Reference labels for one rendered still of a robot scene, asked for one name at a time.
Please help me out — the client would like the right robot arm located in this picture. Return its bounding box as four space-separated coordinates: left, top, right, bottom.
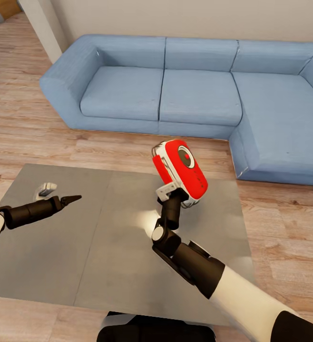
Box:
152 180 313 342

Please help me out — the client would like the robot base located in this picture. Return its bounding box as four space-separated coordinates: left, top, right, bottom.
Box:
97 311 216 342

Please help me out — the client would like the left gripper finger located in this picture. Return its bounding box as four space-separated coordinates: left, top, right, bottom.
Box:
60 195 82 209

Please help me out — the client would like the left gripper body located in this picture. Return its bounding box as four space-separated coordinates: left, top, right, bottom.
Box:
25 196 63 224

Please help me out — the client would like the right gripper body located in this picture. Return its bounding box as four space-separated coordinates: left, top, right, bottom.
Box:
157 188 189 215

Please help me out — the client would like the radio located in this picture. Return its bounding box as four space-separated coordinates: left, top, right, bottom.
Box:
152 140 208 206

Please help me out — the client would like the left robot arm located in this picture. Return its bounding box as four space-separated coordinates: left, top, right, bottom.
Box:
0 183 82 233

